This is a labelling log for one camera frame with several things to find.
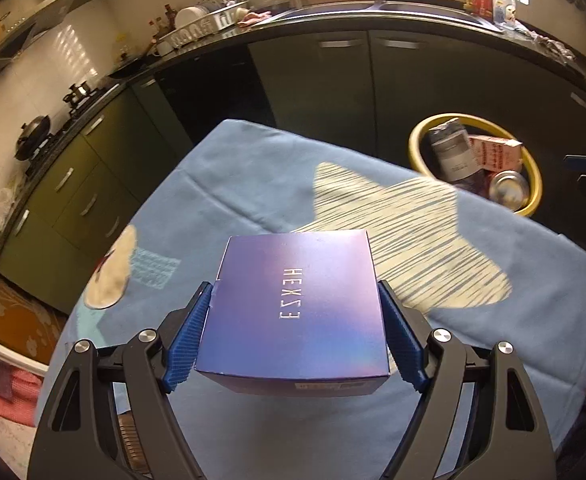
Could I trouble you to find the black kitchen countertop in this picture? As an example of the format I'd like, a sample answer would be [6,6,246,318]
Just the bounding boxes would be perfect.
[0,0,586,256]

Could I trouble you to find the row of sauce bottles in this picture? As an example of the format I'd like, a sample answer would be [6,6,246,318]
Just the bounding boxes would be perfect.
[148,4,179,44]

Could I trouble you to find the green drawer cabinet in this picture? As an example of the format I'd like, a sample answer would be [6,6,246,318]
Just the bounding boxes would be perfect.
[0,79,195,317]

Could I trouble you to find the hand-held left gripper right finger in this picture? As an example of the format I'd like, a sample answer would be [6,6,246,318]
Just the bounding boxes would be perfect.
[377,281,557,480]

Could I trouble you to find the steel range hood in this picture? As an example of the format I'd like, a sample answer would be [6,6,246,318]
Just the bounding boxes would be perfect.
[0,0,100,67]

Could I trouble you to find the stack of white plates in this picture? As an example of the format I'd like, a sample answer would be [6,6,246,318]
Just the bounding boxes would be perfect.
[173,6,210,29]

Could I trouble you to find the steel pot with lid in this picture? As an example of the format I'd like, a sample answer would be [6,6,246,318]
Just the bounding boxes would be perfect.
[68,82,94,107]

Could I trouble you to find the pink dish cloth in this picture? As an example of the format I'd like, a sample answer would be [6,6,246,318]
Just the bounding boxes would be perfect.
[237,10,274,29]

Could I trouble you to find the grey labelled bottle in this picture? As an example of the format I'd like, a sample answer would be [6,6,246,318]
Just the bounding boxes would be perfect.
[427,118,487,194]

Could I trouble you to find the blue tablecloth with pale star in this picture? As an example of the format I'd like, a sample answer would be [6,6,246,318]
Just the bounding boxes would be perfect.
[48,119,586,480]

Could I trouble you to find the black gas stove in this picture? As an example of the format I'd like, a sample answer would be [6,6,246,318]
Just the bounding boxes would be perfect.
[23,80,124,173]

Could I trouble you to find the yellow bin with blue inside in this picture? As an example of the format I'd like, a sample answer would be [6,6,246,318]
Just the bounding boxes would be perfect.
[408,112,544,219]

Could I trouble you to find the green sink cabinet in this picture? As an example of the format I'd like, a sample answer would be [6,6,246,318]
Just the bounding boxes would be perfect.
[247,29,586,171]

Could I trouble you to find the black frying wok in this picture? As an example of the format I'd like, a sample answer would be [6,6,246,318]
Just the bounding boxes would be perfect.
[107,55,150,81]

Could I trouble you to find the steel sink basin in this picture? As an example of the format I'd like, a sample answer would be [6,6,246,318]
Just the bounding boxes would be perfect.
[278,3,380,22]
[380,2,480,25]

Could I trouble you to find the clear plastic bags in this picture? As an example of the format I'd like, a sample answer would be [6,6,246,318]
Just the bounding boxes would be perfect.
[0,187,18,244]

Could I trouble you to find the purple gradient box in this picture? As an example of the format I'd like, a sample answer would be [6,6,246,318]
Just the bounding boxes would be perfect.
[194,229,392,399]

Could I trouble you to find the red and white box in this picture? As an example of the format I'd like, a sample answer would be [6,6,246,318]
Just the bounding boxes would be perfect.
[464,0,495,24]

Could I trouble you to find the red and white carton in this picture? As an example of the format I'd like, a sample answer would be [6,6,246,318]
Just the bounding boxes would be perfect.
[468,135,525,172]

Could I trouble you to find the red checked cloth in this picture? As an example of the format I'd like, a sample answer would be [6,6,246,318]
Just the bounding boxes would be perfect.
[0,347,44,414]

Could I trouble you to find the round metal can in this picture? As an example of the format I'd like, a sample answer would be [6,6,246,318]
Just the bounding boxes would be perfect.
[488,170,532,212]

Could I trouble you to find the black wok with lid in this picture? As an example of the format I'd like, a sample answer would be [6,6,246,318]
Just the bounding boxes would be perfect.
[14,115,54,162]

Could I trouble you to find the white dish rack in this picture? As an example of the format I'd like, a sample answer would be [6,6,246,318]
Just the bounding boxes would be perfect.
[155,7,250,52]

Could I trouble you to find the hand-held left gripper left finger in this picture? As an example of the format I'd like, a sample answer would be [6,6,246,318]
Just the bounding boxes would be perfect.
[28,281,215,480]

